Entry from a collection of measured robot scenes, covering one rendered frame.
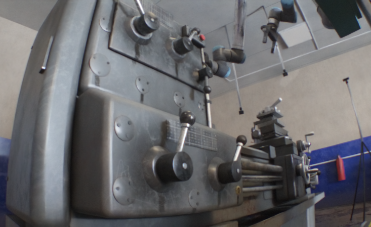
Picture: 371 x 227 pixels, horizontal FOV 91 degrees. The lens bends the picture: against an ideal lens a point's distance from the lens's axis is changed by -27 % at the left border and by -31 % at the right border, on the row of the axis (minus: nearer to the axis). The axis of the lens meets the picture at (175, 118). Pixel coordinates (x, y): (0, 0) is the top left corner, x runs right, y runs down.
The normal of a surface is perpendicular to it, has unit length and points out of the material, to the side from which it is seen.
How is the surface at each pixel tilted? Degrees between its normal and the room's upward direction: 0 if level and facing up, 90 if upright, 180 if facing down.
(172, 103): 90
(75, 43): 90
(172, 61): 90
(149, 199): 90
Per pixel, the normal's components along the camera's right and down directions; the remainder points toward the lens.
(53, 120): 0.74, -0.25
